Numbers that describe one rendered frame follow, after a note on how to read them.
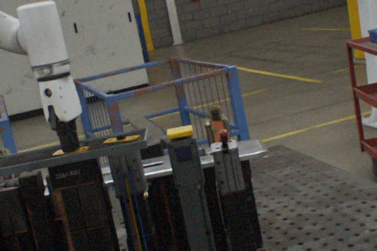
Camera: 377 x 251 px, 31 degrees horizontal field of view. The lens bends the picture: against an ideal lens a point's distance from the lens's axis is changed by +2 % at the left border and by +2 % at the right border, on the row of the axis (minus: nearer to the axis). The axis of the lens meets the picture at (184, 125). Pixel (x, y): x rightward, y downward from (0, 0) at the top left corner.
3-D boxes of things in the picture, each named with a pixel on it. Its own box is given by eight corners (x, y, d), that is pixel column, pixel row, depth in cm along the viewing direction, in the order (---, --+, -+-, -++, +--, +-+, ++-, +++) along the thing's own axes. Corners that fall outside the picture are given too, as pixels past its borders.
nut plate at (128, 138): (141, 136, 158) (139, 131, 158) (134, 140, 155) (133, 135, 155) (109, 139, 162) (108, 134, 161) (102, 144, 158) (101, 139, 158)
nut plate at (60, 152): (91, 147, 157) (90, 142, 157) (85, 152, 154) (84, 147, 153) (58, 151, 159) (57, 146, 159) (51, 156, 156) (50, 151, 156)
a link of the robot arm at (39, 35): (22, 67, 153) (44, 65, 146) (5, 8, 150) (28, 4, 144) (53, 59, 159) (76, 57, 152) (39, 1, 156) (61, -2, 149)
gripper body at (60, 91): (58, 73, 147) (70, 123, 149) (77, 65, 156) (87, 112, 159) (26, 78, 149) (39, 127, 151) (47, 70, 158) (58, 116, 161)
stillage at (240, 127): (100, 203, 507) (71, 79, 487) (198, 174, 529) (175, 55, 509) (140, 254, 394) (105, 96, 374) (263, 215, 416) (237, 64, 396)
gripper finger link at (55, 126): (50, 121, 147) (61, 135, 151) (55, 93, 151) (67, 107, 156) (45, 121, 147) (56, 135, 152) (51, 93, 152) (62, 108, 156)
